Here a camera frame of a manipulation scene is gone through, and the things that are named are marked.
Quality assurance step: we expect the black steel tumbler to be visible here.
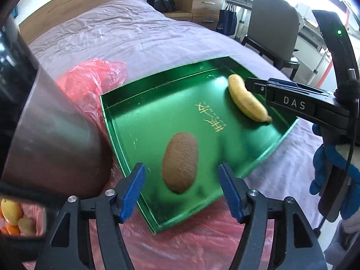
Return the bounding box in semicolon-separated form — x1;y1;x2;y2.
0;14;113;259

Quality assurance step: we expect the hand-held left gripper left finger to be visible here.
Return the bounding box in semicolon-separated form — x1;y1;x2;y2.
34;162;146;270

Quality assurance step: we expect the wooden headboard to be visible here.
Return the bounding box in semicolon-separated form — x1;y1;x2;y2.
18;0;141;44

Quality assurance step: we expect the grey office chair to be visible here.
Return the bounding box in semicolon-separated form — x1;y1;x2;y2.
241;0;301;80

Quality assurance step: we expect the person's right forearm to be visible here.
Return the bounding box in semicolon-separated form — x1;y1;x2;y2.
323;216;360;270

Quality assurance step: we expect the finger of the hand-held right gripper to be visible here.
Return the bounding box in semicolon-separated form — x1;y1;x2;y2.
268;78;337;99
244;77;315;119

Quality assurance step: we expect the pink plastic sheet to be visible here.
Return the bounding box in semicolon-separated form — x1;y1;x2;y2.
22;57;284;270

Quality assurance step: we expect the navy tote bag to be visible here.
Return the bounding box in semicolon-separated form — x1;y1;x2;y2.
216;3;238;36

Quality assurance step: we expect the person's right hand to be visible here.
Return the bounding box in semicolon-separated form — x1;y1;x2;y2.
309;123;360;220

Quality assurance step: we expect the orange tangerine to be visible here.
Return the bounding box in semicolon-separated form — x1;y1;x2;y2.
6;223;22;236

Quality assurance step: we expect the yellow banana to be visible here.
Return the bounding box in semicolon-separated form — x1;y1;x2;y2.
227;74;273;123

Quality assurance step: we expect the yellow round fruit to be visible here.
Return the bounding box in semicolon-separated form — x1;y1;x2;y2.
17;216;37;236

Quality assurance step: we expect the yellow apple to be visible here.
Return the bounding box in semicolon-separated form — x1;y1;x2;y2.
1;198;23;226

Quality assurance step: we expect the purple bed sheet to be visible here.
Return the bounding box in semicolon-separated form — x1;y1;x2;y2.
28;0;351;270

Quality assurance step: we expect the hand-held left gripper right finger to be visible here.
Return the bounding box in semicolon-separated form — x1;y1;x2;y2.
218;162;328;270

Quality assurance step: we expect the brown kiwi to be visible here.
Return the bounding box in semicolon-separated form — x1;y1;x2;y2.
162;132;199;194

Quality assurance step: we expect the green metal tray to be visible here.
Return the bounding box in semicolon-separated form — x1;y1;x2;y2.
100;56;299;234

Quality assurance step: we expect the wooden dresser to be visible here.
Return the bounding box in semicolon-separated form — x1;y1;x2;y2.
164;0;228;32

